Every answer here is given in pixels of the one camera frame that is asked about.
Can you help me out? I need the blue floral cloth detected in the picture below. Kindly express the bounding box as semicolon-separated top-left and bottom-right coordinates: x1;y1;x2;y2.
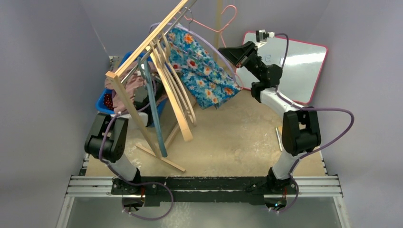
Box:
167;27;241;109

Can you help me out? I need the blue-grey plastic hanger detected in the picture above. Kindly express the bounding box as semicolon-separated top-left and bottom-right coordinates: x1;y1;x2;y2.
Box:
137;57;168;158

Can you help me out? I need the pink garment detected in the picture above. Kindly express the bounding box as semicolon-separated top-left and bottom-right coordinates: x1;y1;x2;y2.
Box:
105;61;167;114

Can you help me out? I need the red polka dot skirt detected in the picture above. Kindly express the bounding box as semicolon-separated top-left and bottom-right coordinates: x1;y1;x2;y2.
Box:
103;93;114;110

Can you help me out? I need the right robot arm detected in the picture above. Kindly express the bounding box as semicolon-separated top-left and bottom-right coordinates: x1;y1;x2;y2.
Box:
218;41;321;193

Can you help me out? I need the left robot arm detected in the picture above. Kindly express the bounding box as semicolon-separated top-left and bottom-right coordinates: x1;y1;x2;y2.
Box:
84;112;162;194

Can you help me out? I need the silver pen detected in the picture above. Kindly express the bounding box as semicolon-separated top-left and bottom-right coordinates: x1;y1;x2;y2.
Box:
275;127;283;151

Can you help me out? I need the blue plastic bin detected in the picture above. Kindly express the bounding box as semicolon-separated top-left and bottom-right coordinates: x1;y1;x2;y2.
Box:
96;51;167;127

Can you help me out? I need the wooden clothes rack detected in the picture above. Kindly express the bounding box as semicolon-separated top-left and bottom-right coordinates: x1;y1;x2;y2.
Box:
105;0;225;173

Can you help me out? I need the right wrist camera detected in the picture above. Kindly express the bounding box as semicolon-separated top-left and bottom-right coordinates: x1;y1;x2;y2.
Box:
255;29;275;48

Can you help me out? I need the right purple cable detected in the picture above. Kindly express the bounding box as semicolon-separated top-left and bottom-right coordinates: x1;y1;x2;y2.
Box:
274;32;355;180

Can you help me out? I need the whiteboard with pink frame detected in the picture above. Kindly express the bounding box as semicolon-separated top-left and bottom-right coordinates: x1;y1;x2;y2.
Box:
242;32;328;106

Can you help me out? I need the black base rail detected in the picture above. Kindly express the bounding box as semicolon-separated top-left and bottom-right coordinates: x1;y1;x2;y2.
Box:
67;176;343;209

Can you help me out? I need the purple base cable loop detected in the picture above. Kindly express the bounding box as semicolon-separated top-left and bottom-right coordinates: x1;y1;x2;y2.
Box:
121;181;174;221

